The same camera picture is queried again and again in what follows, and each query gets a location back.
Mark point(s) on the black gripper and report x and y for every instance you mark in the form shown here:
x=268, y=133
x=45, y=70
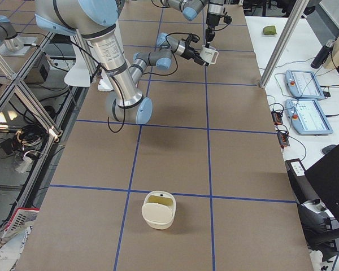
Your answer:
x=190, y=52
x=213, y=20

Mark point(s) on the white HOME mug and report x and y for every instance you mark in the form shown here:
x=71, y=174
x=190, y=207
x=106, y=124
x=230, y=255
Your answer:
x=209, y=54

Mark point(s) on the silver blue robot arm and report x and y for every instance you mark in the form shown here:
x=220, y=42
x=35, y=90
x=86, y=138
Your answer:
x=96, y=22
x=190, y=10

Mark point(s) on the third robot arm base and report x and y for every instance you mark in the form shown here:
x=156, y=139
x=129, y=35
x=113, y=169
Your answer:
x=11, y=42

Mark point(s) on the green cloth pouch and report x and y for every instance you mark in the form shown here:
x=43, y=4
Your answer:
x=269, y=30

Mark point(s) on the upper teach pendant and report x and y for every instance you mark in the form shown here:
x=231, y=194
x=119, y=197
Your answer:
x=303, y=84

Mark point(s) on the teach pendant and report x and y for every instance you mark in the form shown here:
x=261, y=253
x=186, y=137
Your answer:
x=303, y=84
x=307, y=117

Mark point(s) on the black power strip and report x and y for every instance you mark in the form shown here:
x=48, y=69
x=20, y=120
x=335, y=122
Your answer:
x=281, y=130

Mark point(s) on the black water bottle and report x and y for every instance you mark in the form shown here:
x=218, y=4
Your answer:
x=323, y=54

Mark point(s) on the lower teach pendant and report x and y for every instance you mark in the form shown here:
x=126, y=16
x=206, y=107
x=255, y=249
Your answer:
x=307, y=117

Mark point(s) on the cream lidded plastic container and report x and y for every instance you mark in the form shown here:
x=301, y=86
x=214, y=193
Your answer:
x=159, y=209

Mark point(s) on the black computer mouse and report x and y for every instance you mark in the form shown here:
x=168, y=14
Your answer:
x=325, y=150

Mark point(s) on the black laptop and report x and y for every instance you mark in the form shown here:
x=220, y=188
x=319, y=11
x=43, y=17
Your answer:
x=323, y=177

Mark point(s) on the aluminium frame post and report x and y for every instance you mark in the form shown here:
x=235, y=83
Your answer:
x=285, y=36

